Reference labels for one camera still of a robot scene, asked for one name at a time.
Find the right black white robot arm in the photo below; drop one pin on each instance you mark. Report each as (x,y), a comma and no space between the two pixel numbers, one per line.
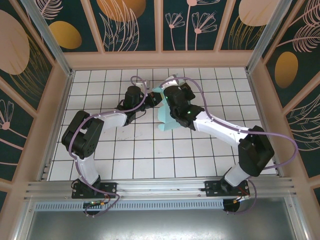
(255,152)

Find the light blue cloth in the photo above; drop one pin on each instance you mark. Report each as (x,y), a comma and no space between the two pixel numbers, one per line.
(165,120)

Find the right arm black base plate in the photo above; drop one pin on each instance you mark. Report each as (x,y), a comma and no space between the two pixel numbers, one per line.
(212,187)

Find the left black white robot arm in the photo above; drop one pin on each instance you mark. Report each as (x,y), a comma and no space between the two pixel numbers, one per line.
(80,137)

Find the small green-lit circuit board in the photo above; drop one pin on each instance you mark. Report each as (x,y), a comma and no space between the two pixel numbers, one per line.
(93,203)

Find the long aluminium frame rail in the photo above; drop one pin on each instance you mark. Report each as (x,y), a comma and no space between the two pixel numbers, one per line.
(160,186)

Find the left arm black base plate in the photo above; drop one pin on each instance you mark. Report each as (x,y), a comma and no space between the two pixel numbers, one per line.
(107,188)

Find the short aluminium side rail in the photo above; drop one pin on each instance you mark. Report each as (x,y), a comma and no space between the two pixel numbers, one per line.
(45,171)
(277,170)

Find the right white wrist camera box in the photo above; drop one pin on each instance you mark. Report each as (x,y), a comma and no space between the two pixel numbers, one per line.
(172,80)

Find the aluminium corner post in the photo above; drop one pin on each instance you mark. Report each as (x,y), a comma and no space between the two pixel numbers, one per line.
(50,37)
(262,40)

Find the grey metal sheet shelf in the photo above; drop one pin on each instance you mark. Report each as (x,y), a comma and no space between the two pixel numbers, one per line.
(160,225)

